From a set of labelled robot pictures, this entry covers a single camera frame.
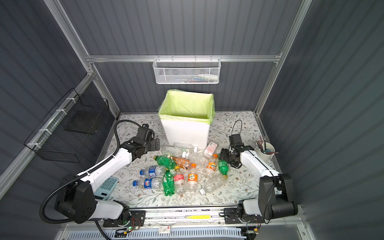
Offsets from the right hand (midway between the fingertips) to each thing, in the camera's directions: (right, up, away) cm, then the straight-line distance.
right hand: (226, 159), depth 89 cm
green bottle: (-38, -2, +4) cm, 38 cm away
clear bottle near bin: (-31, +4, +7) cm, 32 cm away
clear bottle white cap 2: (-18, +1, -2) cm, 18 cm away
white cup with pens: (+23, +5, 0) cm, 24 cm away
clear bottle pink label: (-28, -14, -5) cm, 32 cm away
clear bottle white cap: (-8, -14, -4) cm, 17 cm away
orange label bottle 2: (-10, -5, -3) cm, 11 cm away
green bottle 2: (-2, -4, -2) cm, 5 cm away
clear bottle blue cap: (-42, -6, -6) cm, 43 cm away
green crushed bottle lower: (-34, -13, -7) cm, 37 cm away
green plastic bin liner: (-19, +32, +6) cm, 38 cm away
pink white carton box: (-9, +6, +6) cm, 12 cm away
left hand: (-46, +10, -2) cm, 47 cm away
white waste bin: (-26, +17, -3) cm, 31 cm away
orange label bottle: (-20, -12, -7) cm, 25 cm away
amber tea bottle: (-27, -2, -1) cm, 28 cm away
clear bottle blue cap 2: (-41, -11, -9) cm, 43 cm away
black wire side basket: (-83, +16, -16) cm, 86 cm away
